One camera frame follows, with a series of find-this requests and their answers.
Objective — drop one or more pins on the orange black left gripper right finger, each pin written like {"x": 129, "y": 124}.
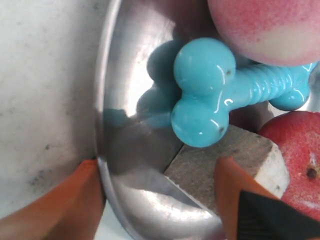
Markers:
{"x": 250, "y": 212}

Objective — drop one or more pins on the red apple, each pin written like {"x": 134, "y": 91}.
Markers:
{"x": 297, "y": 134}

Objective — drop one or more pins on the teal bone toy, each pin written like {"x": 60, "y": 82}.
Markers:
{"x": 212, "y": 86}

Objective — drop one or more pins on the wooden block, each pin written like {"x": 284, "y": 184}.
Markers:
{"x": 240, "y": 159}

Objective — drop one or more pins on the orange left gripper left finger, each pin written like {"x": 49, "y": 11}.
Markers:
{"x": 70, "y": 211}

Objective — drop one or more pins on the pink peach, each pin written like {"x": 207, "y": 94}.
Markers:
{"x": 274, "y": 32}

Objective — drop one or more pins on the round metal plate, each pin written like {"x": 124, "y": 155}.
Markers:
{"x": 134, "y": 95}

